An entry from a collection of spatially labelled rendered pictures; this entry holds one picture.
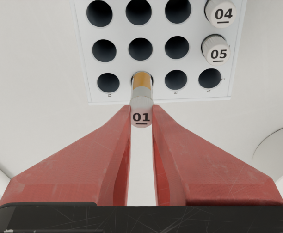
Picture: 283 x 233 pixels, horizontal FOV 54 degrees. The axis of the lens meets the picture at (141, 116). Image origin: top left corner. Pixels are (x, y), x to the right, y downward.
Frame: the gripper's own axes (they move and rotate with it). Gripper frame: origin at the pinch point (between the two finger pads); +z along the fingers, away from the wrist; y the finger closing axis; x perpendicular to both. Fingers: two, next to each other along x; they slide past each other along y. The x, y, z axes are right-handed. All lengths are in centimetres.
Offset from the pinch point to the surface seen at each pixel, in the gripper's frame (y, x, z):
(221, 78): -4.5, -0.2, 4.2
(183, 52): -2.3, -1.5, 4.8
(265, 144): -10.1, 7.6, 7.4
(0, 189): 12.3, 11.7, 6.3
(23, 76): 8.3, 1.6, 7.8
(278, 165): -10.1, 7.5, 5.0
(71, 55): 4.7, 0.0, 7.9
